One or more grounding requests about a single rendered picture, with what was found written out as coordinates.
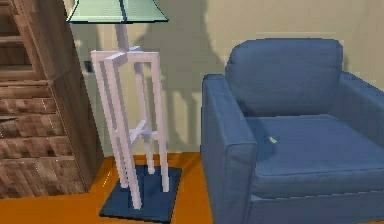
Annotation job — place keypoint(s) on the dark wall socket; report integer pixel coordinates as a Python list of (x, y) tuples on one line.
[(88, 66)]

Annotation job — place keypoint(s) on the brown wooden chest of drawers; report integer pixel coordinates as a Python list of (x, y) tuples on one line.
[(36, 126)]

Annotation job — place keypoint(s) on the white floor lamp green shade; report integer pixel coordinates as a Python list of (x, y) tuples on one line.
[(124, 100)]

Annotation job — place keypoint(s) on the blue armchair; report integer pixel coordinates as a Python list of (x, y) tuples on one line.
[(300, 133)]

